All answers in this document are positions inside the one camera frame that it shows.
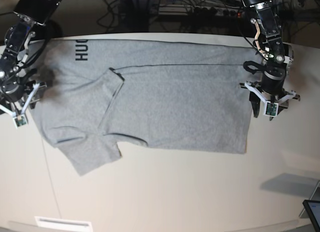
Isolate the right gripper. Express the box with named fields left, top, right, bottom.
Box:
left=0, top=72, right=48, bottom=102

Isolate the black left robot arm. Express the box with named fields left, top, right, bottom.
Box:
left=240, top=0, right=300, bottom=120

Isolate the black power strip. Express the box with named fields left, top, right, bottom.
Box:
left=158, top=4, right=245, bottom=18

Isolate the grey T-shirt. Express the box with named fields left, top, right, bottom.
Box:
left=31, top=39, right=258, bottom=175

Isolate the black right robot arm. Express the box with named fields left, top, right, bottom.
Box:
left=0, top=0, right=62, bottom=106

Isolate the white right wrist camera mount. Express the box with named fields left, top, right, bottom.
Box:
left=0, top=82, right=47, bottom=128

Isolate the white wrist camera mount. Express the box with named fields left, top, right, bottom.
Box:
left=0, top=82, right=47, bottom=128
left=239, top=81, right=301, bottom=121

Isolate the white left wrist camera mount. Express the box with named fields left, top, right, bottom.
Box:
left=239, top=81, right=301, bottom=121

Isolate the white label strip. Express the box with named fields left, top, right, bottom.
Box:
left=34, top=216, right=93, bottom=232

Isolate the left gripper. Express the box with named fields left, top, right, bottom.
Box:
left=249, top=69, right=289, bottom=118

